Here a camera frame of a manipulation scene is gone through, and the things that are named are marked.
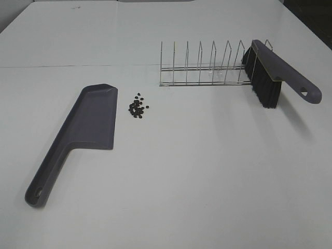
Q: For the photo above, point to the grey plastic dustpan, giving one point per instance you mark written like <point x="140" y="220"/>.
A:
<point x="89" y="125"/>

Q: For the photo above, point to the grey hand brush black bristles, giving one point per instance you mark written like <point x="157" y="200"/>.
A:
<point x="267" y="71"/>

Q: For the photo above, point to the pile of coffee beans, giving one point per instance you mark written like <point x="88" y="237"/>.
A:
<point x="137" y="108"/>

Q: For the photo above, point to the metal wire dish rack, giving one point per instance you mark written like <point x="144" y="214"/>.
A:
<point x="211" y="67"/>

